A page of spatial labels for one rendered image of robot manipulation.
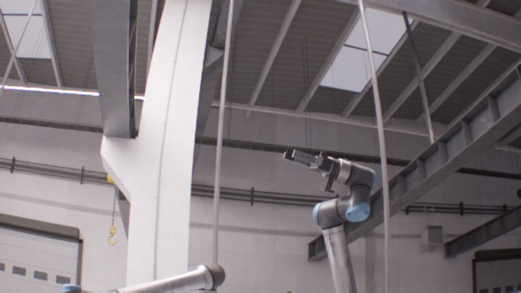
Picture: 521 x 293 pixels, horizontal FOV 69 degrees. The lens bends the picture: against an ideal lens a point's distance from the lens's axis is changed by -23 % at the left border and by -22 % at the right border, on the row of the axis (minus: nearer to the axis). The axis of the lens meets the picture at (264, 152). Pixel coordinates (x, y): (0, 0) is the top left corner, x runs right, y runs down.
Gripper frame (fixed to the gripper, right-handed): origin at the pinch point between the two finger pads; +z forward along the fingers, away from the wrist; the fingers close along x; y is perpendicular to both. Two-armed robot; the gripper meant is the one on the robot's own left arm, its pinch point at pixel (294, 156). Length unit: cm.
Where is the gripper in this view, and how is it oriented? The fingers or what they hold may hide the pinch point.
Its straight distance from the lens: 178.2
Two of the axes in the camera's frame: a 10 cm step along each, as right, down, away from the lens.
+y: 2.9, -9.5, 1.1
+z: -9.4, -3.0, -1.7
